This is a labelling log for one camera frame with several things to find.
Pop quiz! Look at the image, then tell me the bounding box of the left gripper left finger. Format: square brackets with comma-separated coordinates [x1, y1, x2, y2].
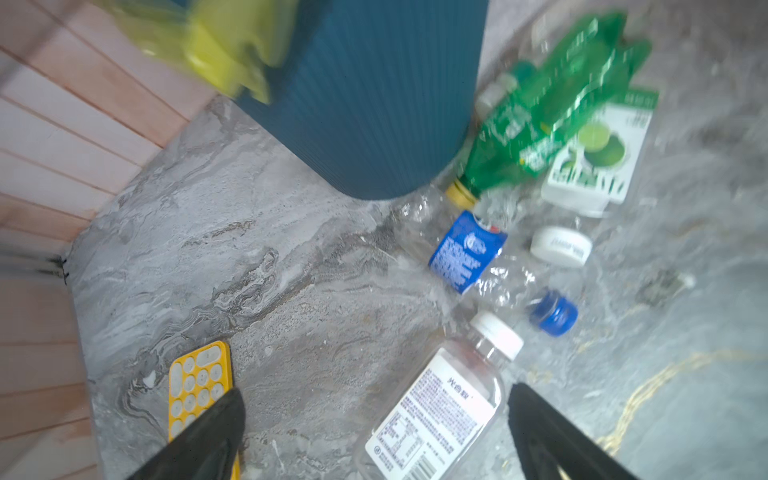
[129, 388, 246, 480]

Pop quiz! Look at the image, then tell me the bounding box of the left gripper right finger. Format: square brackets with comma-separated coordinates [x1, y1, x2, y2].
[508, 383, 636, 480]

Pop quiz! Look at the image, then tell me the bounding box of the white label square bottle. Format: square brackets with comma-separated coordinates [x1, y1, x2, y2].
[354, 311, 524, 480]

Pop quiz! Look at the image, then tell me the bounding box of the blue label crushed bottle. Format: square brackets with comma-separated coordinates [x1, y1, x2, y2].
[393, 186, 579, 337]

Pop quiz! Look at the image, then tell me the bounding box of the teal bin with yellow rim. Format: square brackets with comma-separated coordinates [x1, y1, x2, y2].
[237, 1, 488, 200]

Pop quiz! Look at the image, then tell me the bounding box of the yellow bin liner bag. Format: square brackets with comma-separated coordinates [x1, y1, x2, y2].
[98, 0, 299, 105]

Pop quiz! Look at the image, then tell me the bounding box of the yellow calculator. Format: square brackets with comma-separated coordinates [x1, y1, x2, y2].
[168, 340, 240, 479]

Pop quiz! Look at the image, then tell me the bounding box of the white bottle cap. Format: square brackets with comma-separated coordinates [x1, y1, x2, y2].
[530, 226, 593, 268]

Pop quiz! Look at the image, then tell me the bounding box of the lime label white bottle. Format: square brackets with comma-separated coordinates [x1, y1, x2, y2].
[541, 88, 659, 218]

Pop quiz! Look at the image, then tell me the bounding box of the green crushed bottle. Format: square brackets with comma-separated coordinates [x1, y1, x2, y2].
[445, 11, 652, 210]

